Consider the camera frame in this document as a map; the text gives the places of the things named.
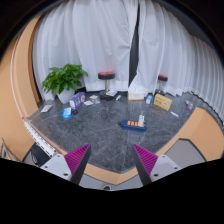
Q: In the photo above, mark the white paper sheet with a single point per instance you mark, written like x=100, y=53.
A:
x=46, y=108

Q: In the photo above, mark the white card on table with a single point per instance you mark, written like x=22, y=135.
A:
x=88, y=103

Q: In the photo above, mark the purple cardboard box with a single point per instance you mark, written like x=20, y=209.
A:
x=77, y=100

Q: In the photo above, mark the white charger plug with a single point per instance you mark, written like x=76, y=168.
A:
x=141, y=121

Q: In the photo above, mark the small purple bottle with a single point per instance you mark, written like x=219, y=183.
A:
x=189, y=104

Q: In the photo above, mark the yellow cardboard box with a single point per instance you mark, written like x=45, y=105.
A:
x=162, y=101

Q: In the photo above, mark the green potted plant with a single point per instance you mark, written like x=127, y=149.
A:
x=64, y=81

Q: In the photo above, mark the white right curtain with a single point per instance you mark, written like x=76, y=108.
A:
x=166, y=48

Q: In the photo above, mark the white tissue box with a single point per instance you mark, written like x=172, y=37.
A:
x=136, y=95

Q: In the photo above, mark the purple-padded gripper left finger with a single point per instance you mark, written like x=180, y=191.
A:
x=70, y=166

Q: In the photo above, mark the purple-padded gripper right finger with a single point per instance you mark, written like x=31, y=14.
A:
x=151, y=167

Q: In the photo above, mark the white curtain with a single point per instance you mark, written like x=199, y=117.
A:
x=95, y=34
x=166, y=48

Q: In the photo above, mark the white left curtain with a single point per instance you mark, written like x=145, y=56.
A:
x=95, y=34

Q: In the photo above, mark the small blue white carton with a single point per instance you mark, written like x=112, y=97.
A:
x=149, y=99

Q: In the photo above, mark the small blue box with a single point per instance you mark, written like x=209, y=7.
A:
x=67, y=113

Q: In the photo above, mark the blue power strip orange sockets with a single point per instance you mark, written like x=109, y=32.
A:
x=132, y=125

